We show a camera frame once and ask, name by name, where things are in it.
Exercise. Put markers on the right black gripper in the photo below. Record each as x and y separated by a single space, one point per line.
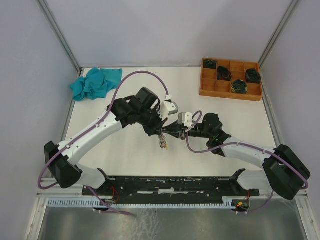
181 132

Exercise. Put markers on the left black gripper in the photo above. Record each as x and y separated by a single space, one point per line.
157 129

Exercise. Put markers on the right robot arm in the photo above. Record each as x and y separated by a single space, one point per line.
278 168

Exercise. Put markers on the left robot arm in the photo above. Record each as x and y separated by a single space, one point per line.
62 159

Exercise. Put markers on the teal cloth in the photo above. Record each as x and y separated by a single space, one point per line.
96 84

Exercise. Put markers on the wooden compartment tray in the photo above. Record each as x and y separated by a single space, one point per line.
211 87

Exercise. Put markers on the dark rolled sock top-left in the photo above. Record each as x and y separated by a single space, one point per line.
210 64

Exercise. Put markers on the dark rolled sock blue-yellow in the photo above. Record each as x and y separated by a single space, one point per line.
239 87

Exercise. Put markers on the dark rolled sock right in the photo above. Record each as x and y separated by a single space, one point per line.
252 76

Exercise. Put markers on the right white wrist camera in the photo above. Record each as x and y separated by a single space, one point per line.
185 119

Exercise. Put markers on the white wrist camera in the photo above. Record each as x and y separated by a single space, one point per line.
185 119
167 108

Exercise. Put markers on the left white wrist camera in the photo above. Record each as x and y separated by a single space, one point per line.
167 108

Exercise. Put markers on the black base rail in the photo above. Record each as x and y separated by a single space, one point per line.
173 189

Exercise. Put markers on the white cable duct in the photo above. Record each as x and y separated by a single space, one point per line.
70 202

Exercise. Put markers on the left aluminium corner post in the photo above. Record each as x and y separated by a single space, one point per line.
48 13

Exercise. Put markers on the aluminium corner post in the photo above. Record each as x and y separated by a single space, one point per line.
292 7
48 13

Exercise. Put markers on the right aluminium corner post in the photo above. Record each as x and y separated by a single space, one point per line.
292 7

